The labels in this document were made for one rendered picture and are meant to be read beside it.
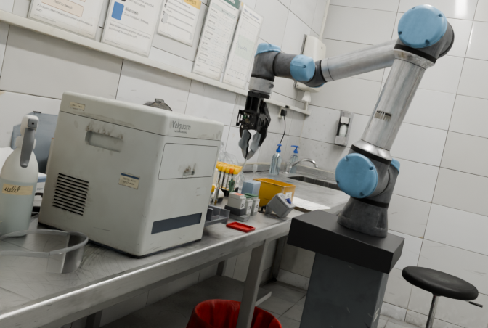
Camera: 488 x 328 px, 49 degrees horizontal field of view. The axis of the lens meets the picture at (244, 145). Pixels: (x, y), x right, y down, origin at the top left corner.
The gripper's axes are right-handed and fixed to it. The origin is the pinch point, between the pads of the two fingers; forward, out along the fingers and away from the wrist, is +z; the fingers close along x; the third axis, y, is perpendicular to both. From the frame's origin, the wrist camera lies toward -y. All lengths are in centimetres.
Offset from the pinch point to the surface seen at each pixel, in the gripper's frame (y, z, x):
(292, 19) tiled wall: -169, -79, -51
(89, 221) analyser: 66, 16, -8
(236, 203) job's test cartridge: 2.3, 15.6, 0.3
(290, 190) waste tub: -39.8, 12.5, 5.8
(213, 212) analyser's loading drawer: 27.6, 15.1, 3.7
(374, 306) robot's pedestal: 7, 32, 48
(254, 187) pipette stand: -19.2, 12.2, -2.1
